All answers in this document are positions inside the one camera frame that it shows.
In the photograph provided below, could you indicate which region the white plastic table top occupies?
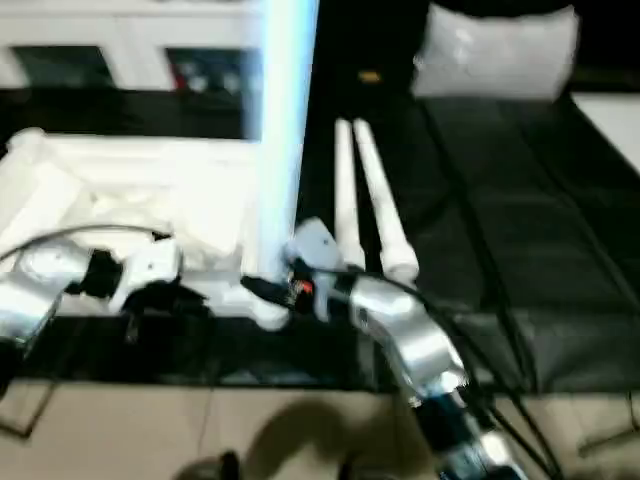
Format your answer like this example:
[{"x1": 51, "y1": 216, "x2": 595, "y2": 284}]
[{"x1": 0, "y1": 127, "x2": 292, "y2": 332}]

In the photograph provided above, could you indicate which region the dark left robot foot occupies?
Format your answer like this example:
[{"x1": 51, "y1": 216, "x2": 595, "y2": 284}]
[{"x1": 174, "y1": 449, "x2": 242, "y2": 480}]

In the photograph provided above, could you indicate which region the red box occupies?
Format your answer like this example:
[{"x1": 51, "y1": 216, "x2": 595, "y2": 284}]
[{"x1": 169, "y1": 52, "x2": 189, "y2": 90}]

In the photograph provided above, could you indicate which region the black work mat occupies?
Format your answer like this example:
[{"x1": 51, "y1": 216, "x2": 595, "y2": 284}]
[{"x1": 0, "y1": 84, "x2": 640, "y2": 397}]

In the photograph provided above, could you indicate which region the white glass-door cabinet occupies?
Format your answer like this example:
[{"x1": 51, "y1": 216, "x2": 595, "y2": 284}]
[{"x1": 0, "y1": 0, "x2": 266, "y2": 95}]

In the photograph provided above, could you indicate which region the grey printed cushion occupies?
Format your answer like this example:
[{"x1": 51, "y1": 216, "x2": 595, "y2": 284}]
[{"x1": 409, "y1": 2, "x2": 582, "y2": 105}]

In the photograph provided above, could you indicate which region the white flat board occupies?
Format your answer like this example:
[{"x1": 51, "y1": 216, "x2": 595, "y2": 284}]
[{"x1": 569, "y1": 92, "x2": 640, "y2": 177}]

